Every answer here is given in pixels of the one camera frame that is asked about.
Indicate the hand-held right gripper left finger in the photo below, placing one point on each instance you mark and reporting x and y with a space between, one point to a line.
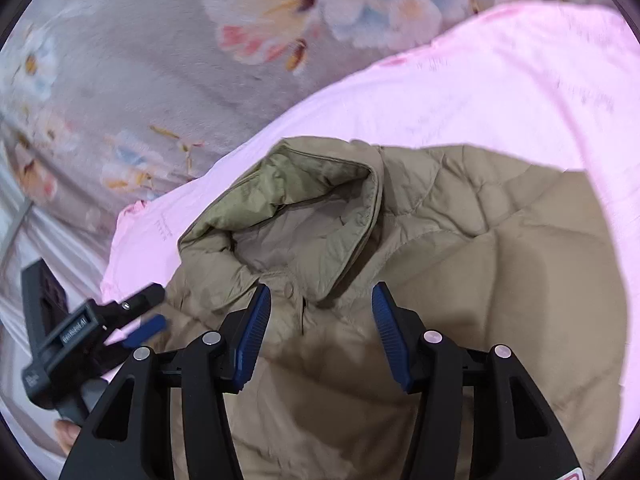
252 330

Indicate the grey floral blanket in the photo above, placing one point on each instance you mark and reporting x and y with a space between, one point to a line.
150 60

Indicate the khaki quilted jacket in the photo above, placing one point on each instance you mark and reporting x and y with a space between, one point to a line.
500 260

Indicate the person's left hand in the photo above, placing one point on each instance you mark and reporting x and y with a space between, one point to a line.
69 431

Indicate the pink bed sheet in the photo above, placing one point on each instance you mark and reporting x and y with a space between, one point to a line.
450 100

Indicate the white curtain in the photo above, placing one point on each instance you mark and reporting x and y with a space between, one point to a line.
75 260

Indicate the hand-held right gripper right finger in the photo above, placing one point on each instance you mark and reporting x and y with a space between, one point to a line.
392 330

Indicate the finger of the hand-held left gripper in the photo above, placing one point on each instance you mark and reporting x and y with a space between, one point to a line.
135 302
147 327

